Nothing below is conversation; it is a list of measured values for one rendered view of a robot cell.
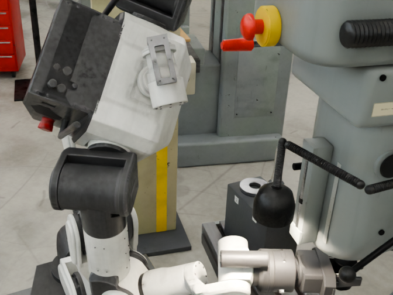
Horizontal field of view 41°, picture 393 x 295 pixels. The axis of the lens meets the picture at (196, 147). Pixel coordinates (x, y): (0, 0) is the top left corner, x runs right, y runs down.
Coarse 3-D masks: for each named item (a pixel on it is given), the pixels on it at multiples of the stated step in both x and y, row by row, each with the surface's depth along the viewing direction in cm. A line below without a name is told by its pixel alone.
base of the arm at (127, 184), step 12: (60, 156) 101; (72, 156) 102; (84, 156) 101; (96, 156) 101; (108, 156) 101; (120, 156) 101; (132, 156) 102; (60, 168) 98; (132, 168) 100; (120, 180) 97; (132, 180) 100; (120, 192) 96; (132, 192) 101; (120, 204) 97; (132, 204) 103
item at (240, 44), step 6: (222, 42) 89; (228, 42) 88; (234, 42) 89; (240, 42) 89; (246, 42) 89; (252, 42) 89; (222, 48) 89; (228, 48) 88; (234, 48) 89; (240, 48) 89; (246, 48) 89; (252, 48) 90
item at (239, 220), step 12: (252, 180) 160; (264, 180) 162; (228, 192) 161; (240, 192) 156; (252, 192) 154; (228, 204) 162; (240, 204) 155; (252, 204) 151; (228, 216) 164; (240, 216) 156; (252, 216) 150; (228, 228) 165; (240, 228) 158; (252, 228) 151; (264, 228) 145; (276, 228) 146; (288, 228) 148; (252, 240) 152; (264, 240) 146; (276, 240) 148; (288, 240) 150
